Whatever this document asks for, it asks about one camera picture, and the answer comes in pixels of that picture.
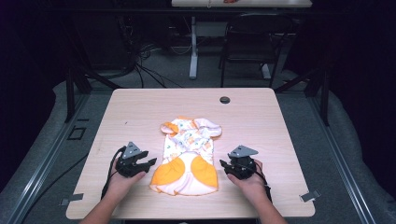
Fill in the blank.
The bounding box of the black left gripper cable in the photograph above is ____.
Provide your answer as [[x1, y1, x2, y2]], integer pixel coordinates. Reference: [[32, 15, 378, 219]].
[[100, 145, 127, 201]]

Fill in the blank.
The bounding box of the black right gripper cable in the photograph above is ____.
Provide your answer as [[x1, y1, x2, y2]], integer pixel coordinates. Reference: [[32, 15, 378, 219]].
[[254, 161, 274, 203]]

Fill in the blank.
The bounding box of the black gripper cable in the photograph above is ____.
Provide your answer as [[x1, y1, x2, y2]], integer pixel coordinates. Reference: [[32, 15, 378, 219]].
[[100, 145, 127, 201], [254, 161, 274, 203]]

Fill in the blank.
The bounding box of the grey tape piece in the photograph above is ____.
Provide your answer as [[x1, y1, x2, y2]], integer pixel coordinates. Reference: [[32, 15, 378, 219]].
[[59, 192, 85, 207], [299, 189, 322, 203]]

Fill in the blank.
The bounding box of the person's left hand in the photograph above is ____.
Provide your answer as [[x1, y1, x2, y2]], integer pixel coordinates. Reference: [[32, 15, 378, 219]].
[[105, 157, 148, 201]]

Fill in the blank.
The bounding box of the bundle of black floor cables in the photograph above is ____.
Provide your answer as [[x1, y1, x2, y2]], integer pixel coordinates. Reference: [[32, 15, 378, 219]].
[[116, 15, 185, 90]]

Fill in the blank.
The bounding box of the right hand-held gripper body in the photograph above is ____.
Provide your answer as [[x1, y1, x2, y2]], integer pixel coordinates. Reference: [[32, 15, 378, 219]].
[[228, 145, 260, 181]]

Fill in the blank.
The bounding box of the aluminium floor rail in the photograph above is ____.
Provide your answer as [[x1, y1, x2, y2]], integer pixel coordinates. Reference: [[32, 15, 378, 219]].
[[307, 94, 377, 224], [6, 92, 92, 224]]

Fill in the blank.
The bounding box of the white table leg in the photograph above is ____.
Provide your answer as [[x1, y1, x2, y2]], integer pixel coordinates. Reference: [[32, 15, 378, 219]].
[[188, 16, 200, 80]]

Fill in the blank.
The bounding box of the person's right hand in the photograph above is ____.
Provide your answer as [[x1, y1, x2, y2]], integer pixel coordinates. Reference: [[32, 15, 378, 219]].
[[226, 159, 269, 203]]

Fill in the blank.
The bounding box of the black folding chair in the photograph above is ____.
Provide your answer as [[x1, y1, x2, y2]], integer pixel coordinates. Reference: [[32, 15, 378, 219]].
[[218, 12, 295, 89]]

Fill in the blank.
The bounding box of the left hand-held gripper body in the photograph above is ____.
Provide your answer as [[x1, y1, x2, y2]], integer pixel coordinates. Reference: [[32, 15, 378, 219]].
[[115, 141, 148, 179]]

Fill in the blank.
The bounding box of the black metal stand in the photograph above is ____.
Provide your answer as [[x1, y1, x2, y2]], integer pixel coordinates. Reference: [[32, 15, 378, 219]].
[[274, 66, 332, 127], [64, 27, 122, 124]]

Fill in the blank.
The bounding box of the white and orange baby garment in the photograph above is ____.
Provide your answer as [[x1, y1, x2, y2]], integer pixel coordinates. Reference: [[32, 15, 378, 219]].
[[148, 116, 223, 197]]

